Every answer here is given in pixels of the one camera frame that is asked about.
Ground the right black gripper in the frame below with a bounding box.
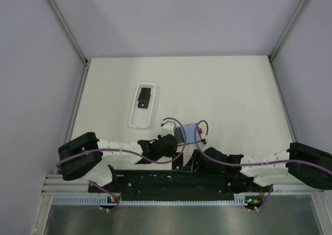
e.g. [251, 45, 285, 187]
[182, 149, 226, 176]

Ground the black VIP credit card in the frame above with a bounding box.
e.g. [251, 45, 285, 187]
[172, 153, 184, 170]

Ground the red leather card holder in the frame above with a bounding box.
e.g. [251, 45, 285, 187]
[178, 123, 202, 146]

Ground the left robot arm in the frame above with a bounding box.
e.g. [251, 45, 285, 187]
[57, 132, 184, 192]

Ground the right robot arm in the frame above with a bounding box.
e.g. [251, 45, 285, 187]
[182, 143, 331, 193]

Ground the black card in tray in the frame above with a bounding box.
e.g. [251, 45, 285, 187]
[138, 87, 151, 102]
[137, 99, 150, 109]

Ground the white plastic tray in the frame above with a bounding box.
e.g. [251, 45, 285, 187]
[128, 82, 157, 129]

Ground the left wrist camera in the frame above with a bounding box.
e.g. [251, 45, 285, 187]
[161, 120, 176, 132]

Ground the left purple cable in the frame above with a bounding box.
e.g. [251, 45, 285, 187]
[56, 117, 186, 168]

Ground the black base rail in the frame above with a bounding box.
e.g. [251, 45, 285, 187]
[88, 169, 250, 201]

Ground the white cable duct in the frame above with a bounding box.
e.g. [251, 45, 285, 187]
[51, 193, 257, 207]

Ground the left aluminium frame post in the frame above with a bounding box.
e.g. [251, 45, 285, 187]
[46, 0, 88, 65]

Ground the aluminium frame post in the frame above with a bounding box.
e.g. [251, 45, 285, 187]
[268, 0, 319, 62]
[46, 0, 88, 65]

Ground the right aluminium frame post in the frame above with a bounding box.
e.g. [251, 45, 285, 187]
[268, 0, 319, 62]

